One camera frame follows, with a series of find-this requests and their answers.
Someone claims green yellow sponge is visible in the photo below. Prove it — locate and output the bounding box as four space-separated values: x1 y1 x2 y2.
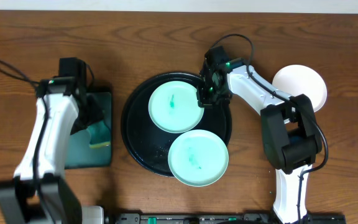
87 121 111 149

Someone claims mint green plate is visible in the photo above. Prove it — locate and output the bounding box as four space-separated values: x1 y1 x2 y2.
148 81 204 133
168 129 229 187

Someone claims white plate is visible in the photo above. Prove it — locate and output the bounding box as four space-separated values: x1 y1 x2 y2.
272 65 328 112

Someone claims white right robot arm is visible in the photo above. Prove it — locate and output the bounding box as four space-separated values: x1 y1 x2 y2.
197 57 326 223

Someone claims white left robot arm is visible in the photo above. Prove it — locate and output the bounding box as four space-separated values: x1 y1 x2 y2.
0 77 105 224

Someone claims dark green rectangular tray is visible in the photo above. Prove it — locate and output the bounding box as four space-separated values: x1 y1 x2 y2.
65 87 112 169

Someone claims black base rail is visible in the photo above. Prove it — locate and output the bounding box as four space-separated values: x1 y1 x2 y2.
112 213 347 224

